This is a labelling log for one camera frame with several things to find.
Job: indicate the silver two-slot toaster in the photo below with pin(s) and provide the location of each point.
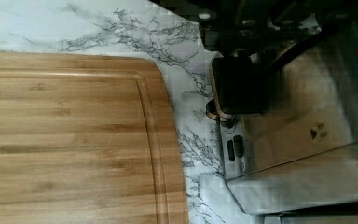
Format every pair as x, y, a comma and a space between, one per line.
302, 151

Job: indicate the wooden cutting board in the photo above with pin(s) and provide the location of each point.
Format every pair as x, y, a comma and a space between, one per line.
87, 140

